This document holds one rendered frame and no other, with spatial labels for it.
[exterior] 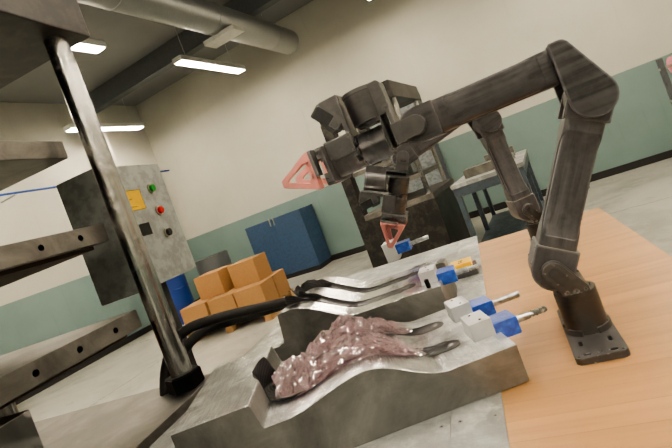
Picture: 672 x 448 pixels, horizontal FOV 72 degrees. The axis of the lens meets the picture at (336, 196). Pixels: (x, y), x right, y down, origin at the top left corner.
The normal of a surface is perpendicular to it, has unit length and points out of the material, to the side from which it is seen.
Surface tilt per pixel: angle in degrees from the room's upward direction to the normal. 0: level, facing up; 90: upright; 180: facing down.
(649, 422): 0
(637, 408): 0
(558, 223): 79
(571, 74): 90
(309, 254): 90
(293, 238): 90
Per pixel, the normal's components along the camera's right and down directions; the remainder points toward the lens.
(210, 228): -0.39, 0.15
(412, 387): 0.01, 0.00
